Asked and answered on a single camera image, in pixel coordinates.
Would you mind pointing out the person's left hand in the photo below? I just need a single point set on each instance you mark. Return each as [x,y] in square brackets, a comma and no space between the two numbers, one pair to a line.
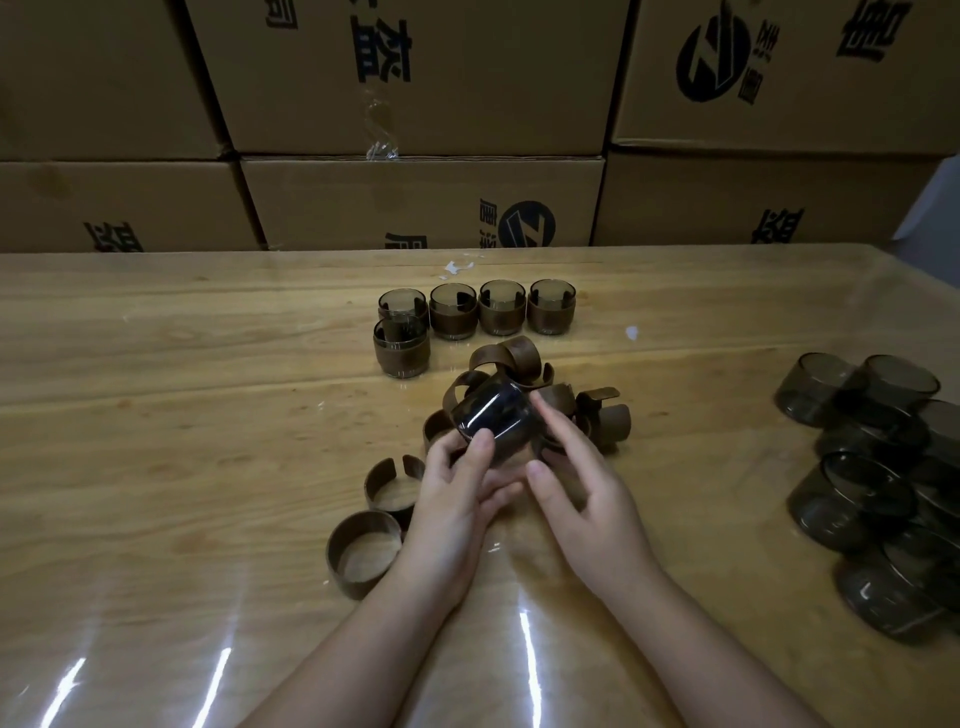
[446,525]

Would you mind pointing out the person's right hand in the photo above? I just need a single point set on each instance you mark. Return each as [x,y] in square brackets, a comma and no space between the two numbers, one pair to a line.
[607,540]

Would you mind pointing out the smoky tinted glass cup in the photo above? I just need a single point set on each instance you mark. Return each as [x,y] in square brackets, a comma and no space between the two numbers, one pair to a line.
[502,289]
[454,292]
[401,326]
[495,412]
[403,298]
[551,289]

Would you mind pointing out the pile of brown sleeve rings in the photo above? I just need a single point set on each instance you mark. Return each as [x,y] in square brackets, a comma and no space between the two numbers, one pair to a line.
[525,351]

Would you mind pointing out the cluster of smoky glass cups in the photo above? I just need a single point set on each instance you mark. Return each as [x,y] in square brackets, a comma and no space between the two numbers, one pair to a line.
[847,510]

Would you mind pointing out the person's right forearm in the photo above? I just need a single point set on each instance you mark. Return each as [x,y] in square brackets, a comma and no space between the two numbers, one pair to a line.
[697,660]

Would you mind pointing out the person's left forearm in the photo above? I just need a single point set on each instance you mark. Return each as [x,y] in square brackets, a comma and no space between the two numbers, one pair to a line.
[352,667]

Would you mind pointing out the white paper scrap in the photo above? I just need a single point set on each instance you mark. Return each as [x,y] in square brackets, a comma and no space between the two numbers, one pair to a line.
[452,267]

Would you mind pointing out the stack of brown cardboard boxes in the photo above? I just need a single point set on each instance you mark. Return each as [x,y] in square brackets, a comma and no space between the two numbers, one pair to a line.
[420,195]

